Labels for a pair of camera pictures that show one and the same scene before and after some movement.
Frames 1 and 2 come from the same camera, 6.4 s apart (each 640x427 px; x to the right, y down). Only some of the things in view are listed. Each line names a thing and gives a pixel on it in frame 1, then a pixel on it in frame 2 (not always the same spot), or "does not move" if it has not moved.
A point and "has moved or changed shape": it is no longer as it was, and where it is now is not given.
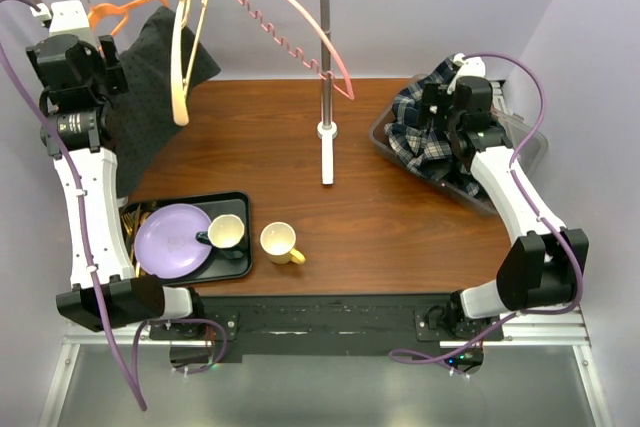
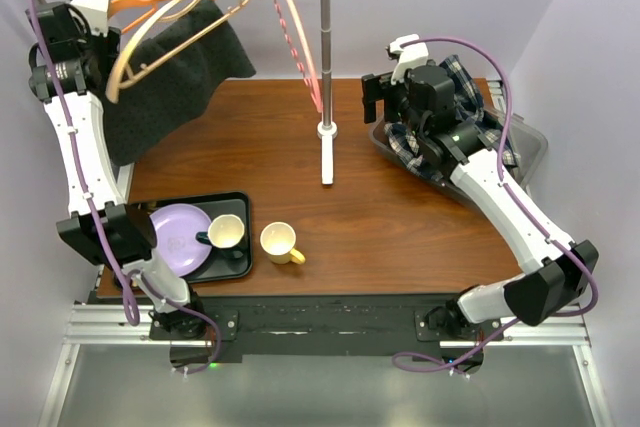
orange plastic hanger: (103, 9) has moved or changed shape
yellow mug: (277, 240) does not move
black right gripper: (434, 94) -> (378, 88)
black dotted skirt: (141, 117) has moved or changed shape
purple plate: (166, 241) does not move
